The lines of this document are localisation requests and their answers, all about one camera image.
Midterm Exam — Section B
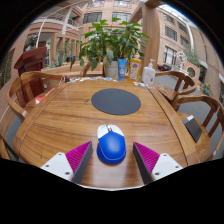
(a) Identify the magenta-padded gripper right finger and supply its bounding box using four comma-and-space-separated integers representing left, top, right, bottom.
132, 141, 184, 185

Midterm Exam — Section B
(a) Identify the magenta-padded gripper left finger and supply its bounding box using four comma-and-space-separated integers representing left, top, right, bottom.
40, 141, 94, 185

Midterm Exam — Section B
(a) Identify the blue and white computer mouse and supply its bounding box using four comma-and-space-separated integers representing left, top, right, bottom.
96, 124, 127, 165

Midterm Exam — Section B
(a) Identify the round dark grey mouse pad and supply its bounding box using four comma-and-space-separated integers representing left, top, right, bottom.
90, 88, 142, 116

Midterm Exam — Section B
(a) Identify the black box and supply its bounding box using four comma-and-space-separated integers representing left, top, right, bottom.
182, 114, 203, 143

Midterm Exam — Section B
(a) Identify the wooden armchair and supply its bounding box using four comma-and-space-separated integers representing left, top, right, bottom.
153, 70, 198, 104
79, 61, 105, 78
6, 70, 64, 123
171, 94, 224, 163

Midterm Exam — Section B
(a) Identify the red booklet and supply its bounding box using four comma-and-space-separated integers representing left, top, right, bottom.
34, 87, 56, 104

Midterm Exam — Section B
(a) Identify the clear plastic wrapper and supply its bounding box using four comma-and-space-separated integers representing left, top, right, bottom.
133, 80, 148, 89

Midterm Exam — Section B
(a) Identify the key bunch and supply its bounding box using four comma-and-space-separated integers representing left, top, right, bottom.
59, 74, 72, 84

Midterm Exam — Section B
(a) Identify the white pump bottle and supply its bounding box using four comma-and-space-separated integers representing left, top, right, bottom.
142, 58, 157, 87

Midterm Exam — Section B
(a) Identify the long wooden planter box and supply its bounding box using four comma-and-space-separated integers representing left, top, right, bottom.
41, 63, 104, 78

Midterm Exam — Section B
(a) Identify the yellow liquid soap bottle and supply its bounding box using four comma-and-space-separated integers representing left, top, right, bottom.
128, 53, 143, 83

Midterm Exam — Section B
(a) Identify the yellow flowering plant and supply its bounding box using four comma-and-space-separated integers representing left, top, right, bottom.
202, 82, 212, 97

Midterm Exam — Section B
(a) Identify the blue squeeze tube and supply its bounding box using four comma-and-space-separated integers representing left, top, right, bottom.
117, 58, 129, 82

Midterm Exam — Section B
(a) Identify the dark parked car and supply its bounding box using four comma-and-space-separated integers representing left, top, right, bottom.
157, 63, 173, 72

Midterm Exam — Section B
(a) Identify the white statue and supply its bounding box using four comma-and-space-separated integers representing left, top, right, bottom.
178, 50, 188, 71

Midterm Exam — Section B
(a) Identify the dark red wooden lectern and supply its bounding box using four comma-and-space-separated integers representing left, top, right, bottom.
13, 46, 48, 98

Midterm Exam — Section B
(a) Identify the green plant in white pot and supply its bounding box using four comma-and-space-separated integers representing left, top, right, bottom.
69, 18, 151, 80

